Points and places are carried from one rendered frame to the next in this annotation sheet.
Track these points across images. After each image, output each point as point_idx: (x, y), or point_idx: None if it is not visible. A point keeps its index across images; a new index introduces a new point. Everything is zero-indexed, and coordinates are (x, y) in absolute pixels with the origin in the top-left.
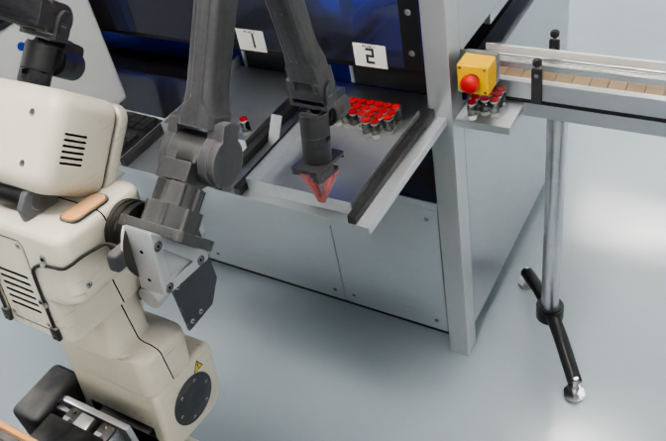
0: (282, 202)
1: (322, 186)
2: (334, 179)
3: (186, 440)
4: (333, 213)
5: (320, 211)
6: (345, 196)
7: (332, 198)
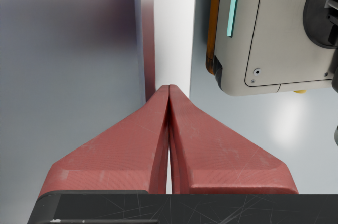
0: (167, 192)
1: (37, 146)
2: (120, 133)
3: (238, 56)
4: (158, 24)
5: (166, 78)
6: (34, 34)
7: (154, 62)
